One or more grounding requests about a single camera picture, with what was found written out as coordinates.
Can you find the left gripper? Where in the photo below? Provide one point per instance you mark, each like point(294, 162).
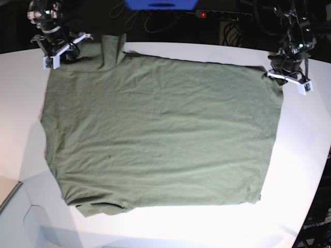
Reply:
point(293, 66)

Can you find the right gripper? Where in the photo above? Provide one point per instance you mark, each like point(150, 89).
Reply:
point(69, 42)

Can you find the green t-shirt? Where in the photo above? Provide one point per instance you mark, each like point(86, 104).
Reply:
point(128, 131)

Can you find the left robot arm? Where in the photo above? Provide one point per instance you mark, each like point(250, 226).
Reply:
point(297, 34)

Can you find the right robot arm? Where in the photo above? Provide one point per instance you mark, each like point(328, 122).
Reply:
point(48, 18)

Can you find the black power strip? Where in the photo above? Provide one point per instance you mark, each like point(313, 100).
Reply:
point(223, 15)

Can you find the blue box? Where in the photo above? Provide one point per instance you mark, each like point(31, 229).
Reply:
point(161, 4)

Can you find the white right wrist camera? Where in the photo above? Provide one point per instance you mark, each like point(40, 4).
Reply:
point(52, 62)

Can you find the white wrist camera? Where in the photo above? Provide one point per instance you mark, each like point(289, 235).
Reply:
point(52, 62)
point(305, 87)

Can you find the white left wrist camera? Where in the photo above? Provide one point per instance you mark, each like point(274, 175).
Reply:
point(305, 87)

